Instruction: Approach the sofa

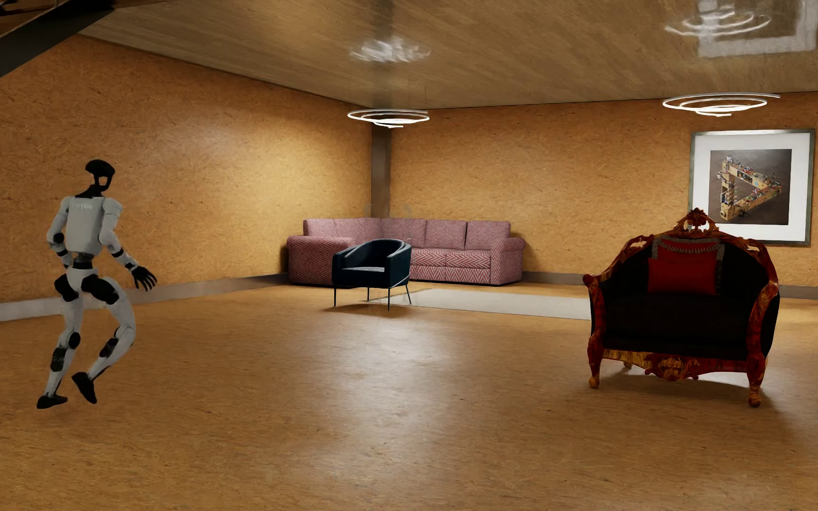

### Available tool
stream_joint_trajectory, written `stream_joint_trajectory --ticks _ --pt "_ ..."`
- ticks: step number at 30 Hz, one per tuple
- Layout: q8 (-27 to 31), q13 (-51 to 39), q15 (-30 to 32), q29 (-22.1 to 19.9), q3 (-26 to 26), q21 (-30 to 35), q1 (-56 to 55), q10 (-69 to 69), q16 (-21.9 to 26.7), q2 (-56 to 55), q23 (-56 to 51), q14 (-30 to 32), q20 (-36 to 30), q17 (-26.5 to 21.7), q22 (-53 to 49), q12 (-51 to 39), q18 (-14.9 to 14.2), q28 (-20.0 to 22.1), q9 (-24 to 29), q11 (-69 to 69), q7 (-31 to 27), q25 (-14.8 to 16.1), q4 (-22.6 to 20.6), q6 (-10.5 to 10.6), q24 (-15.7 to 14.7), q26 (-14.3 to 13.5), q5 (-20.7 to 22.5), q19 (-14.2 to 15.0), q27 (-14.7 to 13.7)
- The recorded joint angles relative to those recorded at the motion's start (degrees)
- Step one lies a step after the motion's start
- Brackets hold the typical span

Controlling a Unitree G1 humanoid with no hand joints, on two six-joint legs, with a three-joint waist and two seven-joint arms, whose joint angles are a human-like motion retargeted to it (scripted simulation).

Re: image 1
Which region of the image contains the robot leg white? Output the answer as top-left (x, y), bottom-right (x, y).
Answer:
top-left (71, 273), bottom-right (136, 405)
top-left (36, 273), bottom-right (85, 410)

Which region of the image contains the ornate carved black armchair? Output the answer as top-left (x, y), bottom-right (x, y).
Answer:
top-left (583, 208), bottom-right (781, 408)

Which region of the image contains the beige floor rug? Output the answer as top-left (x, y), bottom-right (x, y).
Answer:
top-left (370, 287), bottom-right (592, 322)

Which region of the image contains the framed triangle picture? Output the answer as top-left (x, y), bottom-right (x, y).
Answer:
top-left (688, 128), bottom-right (816, 247)

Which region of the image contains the pink patterned corner sofa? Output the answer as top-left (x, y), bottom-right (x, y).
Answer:
top-left (287, 217), bottom-right (527, 287)

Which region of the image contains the robot torso white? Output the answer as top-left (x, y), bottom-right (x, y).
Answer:
top-left (63, 192), bottom-right (120, 268)

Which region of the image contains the dark blue armchair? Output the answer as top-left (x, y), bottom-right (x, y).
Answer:
top-left (331, 238), bottom-right (413, 311)

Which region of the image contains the wooden wall pillar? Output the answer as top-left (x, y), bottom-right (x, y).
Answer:
top-left (371, 125), bottom-right (393, 219)

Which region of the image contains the red cushion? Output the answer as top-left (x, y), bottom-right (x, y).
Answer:
top-left (647, 241), bottom-right (720, 296)

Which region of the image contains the dark staircase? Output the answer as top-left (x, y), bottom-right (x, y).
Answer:
top-left (0, 0), bottom-right (115, 105)

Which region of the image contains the robot left leg white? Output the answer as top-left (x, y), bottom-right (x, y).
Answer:
top-left (36, 273), bottom-right (85, 410)

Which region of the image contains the robot head black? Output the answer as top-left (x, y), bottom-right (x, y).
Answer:
top-left (84, 159), bottom-right (116, 194)

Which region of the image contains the robot right leg white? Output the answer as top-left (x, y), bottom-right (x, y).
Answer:
top-left (71, 273), bottom-right (136, 405)

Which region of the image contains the ring ceiling lamp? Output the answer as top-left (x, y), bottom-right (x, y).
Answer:
top-left (347, 108), bottom-right (430, 129)
top-left (662, 92), bottom-right (781, 118)

